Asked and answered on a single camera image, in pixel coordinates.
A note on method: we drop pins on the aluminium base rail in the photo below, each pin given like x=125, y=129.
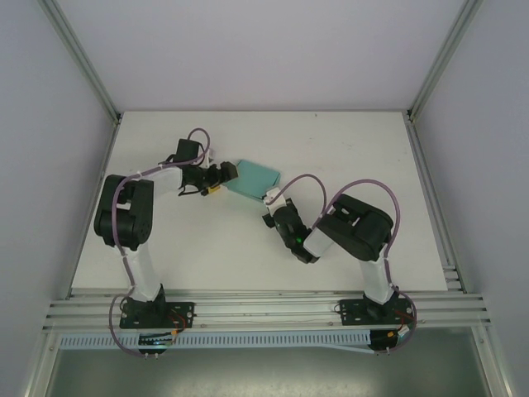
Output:
x=264, y=310

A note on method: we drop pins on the aluminium table side rail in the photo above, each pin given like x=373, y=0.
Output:
x=417, y=144
x=101, y=178

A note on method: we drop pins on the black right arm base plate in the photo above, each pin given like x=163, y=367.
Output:
x=351, y=312

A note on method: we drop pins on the aluminium frame post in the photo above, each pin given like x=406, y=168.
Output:
x=84, y=62
x=441, y=62

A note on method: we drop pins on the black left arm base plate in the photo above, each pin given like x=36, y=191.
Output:
x=184, y=310

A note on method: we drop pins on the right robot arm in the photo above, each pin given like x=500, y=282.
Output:
x=359, y=227

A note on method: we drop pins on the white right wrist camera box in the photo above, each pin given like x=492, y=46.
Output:
x=276, y=200

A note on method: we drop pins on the aluminium frame leg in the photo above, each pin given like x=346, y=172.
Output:
x=41, y=364
x=496, y=364

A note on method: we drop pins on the black round controller box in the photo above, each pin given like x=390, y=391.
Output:
x=386, y=342
x=153, y=347

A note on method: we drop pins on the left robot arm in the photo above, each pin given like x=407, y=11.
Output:
x=142, y=269

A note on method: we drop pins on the teal cardboard paper box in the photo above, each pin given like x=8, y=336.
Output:
x=256, y=180

